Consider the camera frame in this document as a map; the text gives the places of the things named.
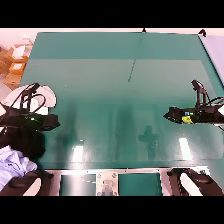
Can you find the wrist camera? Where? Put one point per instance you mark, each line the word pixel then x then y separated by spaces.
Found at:
pixel 30 91
pixel 200 90

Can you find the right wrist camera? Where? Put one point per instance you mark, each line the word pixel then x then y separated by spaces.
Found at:
pixel 200 90

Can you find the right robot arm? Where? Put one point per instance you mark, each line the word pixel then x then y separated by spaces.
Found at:
pixel 208 115

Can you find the brown cardboard box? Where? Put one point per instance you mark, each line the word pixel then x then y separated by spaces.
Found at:
pixel 16 66

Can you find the lavender garment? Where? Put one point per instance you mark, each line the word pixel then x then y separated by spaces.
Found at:
pixel 13 163

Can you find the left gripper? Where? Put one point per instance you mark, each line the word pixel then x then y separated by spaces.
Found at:
pixel 46 122

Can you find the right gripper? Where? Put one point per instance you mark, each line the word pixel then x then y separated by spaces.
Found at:
pixel 178 115

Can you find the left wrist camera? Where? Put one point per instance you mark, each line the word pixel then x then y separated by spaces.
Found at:
pixel 30 91

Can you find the silver frame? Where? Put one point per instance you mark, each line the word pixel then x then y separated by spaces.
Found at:
pixel 106 182

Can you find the white garment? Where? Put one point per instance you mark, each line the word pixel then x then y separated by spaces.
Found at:
pixel 49 96

